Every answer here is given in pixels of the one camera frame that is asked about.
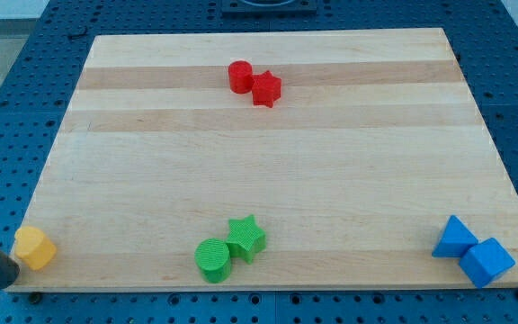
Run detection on blue triangle block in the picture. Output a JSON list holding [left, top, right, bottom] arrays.
[[432, 215, 479, 258]]

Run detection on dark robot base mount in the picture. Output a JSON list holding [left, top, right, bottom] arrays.
[[219, 0, 317, 15]]

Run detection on wooden board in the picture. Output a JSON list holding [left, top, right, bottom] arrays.
[[12, 28, 518, 293]]

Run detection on yellow block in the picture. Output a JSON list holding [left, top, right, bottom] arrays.
[[14, 226, 58, 271]]

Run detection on red cylinder block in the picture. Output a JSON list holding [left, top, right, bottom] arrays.
[[228, 60, 254, 95]]

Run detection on blue cube block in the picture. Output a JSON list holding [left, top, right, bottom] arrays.
[[459, 238, 516, 288]]

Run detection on green star block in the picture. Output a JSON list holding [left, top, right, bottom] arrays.
[[225, 214, 266, 264]]

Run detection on green cylinder block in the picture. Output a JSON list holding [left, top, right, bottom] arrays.
[[194, 238, 232, 284]]

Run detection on red star block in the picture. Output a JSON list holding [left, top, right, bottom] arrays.
[[252, 70, 281, 108]]

